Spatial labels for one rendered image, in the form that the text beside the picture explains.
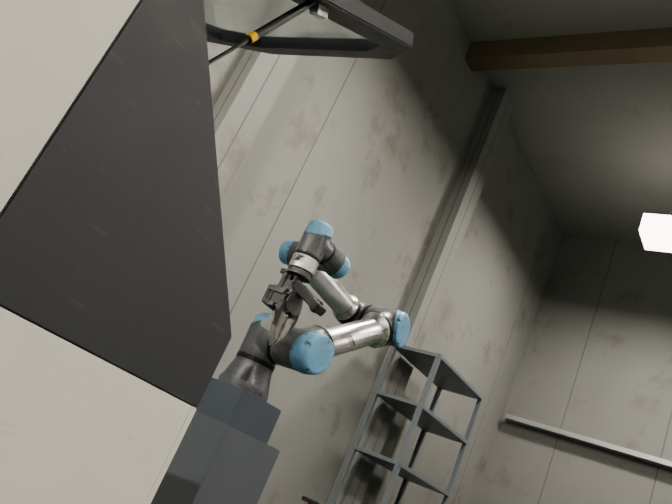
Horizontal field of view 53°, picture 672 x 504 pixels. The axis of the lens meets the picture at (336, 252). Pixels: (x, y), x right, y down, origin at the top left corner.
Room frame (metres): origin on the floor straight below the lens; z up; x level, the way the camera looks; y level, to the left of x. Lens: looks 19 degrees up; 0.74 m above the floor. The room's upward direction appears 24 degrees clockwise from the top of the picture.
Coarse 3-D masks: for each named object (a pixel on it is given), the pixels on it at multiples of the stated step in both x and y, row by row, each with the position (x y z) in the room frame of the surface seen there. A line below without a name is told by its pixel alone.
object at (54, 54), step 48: (0, 0) 0.78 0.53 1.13; (48, 0) 0.82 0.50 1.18; (96, 0) 0.87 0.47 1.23; (0, 48) 0.81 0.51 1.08; (48, 48) 0.85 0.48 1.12; (96, 48) 0.90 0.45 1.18; (0, 96) 0.84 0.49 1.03; (48, 96) 0.88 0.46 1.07; (0, 144) 0.87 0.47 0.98; (0, 192) 0.90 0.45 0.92
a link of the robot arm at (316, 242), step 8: (312, 224) 1.71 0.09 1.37; (320, 224) 1.71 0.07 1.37; (304, 232) 1.73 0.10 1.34; (312, 232) 1.71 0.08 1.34; (320, 232) 1.71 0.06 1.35; (328, 232) 1.72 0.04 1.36; (304, 240) 1.71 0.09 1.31; (312, 240) 1.71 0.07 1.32; (320, 240) 1.71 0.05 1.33; (328, 240) 1.73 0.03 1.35; (296, 248) 1.73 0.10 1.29; (304, 248) 1.71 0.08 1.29; (312, 248) 1.71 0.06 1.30; (320, 248) 1.71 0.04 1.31; (328, 248) 1.74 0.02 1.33; (312, 256) 1.71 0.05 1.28; (320, 256) 1.72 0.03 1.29; (328, 256) 1.75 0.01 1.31
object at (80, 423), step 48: (0, 336) 1.00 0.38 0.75; (48, 336) 1.06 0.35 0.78; (0, 384) 1.03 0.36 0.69; (48, 384) 1.10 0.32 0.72; (96, 384) 1.17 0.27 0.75; (144, 384) 1.26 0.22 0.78; (0, 432) 1.07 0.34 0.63; (48, 432) 1.14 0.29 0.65; (96, 432) 1.22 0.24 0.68; (144, 432) 1.31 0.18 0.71; (0, 480) 1.11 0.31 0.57; (48, 480) 1.18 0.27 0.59; (96, 480) 1.26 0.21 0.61; (144, 480) 1.36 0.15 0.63
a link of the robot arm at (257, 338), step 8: (256, 320) 1.89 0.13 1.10; (256, 328) 1.89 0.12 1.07; (248, 336) 1.90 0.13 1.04; (256, 336) 1.88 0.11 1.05; (264, 336) 1.86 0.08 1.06; (248, 344) 1.89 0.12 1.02; (256, 344) 1.88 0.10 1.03; (264, 344) 1.86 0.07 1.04; (248, 352) 1.88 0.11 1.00; (256, 352) 1.87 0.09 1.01; (264, 352) 1.87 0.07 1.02; (264, 360) 1.88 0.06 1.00; (272, 360) 1.87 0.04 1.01
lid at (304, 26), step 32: (224, 0) 1.39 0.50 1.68; (256, 0) 1.34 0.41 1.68; (288, 0) 1.29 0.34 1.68; (320, 0) 1.19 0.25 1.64; (352, 0) 1.25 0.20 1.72; (224, 32) 1.78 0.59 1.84; (288, 32) 1.63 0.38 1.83; (320, 32) 1.56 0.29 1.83; (352, 32) 1.50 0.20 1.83; (384, 32) 1.38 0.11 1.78
